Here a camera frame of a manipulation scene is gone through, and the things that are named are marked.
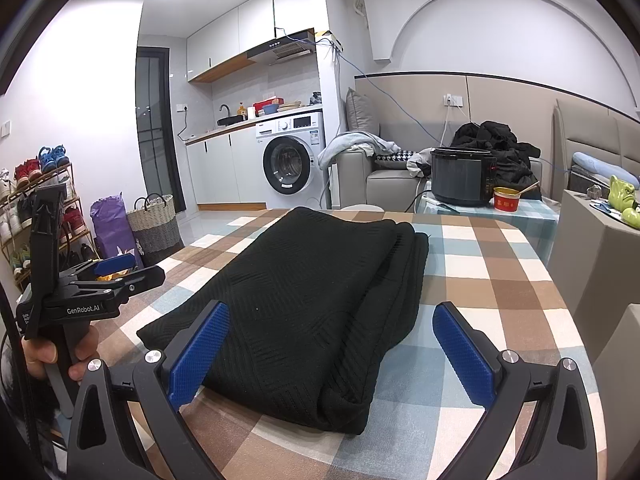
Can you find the white washing machine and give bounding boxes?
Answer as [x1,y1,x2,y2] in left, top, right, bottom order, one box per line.
[255,111,331,206]

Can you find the blue cable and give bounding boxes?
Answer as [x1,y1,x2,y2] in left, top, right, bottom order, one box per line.
[330,37,451,146]

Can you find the grey cushion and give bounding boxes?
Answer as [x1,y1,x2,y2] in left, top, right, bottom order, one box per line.
[346,87,382,141]

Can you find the purple bag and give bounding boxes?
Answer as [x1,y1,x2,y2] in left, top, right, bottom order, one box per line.
[90,192,136,271]

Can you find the blue pillow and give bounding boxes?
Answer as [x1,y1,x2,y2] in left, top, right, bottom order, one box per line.
[571,151,640,186]

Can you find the grey sofa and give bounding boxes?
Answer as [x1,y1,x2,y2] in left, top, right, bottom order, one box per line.
[335,150,546,211]

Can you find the red instant noodle cup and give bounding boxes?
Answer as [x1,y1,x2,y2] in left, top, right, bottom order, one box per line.
[492,186,523,212]

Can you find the blue checkered side table cloth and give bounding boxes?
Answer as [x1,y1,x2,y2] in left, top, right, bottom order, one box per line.
[415,192,561,261]

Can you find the wooden shoe rack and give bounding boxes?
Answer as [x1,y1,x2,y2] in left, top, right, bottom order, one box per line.
[0,160,98,291]

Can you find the light grey garment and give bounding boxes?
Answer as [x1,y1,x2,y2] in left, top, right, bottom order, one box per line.
[318,131,403,171]

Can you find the white base cabinets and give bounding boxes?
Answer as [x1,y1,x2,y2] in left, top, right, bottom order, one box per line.
[185,132,268,211]

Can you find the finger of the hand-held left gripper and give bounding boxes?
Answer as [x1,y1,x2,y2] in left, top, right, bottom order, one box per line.
[67,266,167,303]
[59,254,138,286]

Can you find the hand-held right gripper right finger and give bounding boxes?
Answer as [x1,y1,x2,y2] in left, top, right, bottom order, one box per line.
[431,301,598,480]

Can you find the black glass door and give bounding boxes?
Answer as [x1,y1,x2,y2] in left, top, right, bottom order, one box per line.
[136,46,188,216]

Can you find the padded bed headboard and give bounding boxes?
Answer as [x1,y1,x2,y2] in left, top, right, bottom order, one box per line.
[550,99,640,201]

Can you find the white rounded furniture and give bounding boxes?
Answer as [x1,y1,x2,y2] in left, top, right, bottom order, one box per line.
[592,302,640,480]

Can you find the small grey garment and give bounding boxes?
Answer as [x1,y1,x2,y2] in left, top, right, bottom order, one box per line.
[406,147,436,178]

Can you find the black knit sweater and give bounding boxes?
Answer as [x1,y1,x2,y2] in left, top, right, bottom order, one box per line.
[136,206,431,436]

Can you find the woven laundry basket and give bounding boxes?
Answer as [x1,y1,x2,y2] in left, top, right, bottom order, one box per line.
[125,192,182,256]

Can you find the grey cabinet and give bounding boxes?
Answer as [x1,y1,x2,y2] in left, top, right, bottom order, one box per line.
[545,187,640,361]

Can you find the black rice cooker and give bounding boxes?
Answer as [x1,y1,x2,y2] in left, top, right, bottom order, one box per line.
[430,146,498,207]

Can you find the shoe rack with shoes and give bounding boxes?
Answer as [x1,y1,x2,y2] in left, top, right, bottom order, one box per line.
[0,145,96,281]

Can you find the person's left hand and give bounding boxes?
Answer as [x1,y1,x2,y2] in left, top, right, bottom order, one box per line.
[20,322,101,386]

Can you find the range hood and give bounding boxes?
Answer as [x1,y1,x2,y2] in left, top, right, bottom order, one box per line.
[246,29,317,66]

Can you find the houndstooth cushion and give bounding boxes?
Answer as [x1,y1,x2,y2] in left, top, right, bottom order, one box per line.
[374,147,418,170]

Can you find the green ogre figure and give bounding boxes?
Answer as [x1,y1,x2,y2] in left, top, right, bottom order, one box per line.
[606,175,640,211]

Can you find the black jacket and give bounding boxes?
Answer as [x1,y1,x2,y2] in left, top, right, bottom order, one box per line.
[450,120,543,191]

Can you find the checkered blanket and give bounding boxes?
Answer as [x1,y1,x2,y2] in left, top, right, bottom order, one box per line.
[85,208,598,480]

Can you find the white wall cabinets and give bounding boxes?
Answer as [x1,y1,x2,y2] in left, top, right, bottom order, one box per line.
[186,0,326,83]

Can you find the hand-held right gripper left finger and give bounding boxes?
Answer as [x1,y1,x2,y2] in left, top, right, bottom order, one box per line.
[65,300,232,480]

